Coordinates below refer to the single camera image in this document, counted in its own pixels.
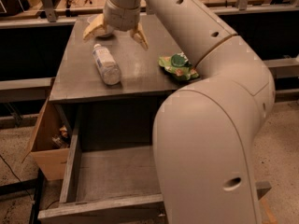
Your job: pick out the open grey top drawer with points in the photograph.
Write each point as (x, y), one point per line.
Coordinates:
(106, 178)

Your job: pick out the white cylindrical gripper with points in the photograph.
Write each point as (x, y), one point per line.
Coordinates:
(121, 20)

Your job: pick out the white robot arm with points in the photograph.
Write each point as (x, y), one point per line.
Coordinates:
(235, 84)

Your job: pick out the white ceramic bowl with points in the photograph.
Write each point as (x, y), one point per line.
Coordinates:
(98, 27)

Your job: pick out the clear plastic water bottle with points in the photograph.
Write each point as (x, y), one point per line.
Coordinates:
(106, 65)

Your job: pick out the green snack bag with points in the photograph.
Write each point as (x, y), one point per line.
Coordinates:
(178, 66)

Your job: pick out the cardboard box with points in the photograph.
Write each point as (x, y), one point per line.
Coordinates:
(50, 158)

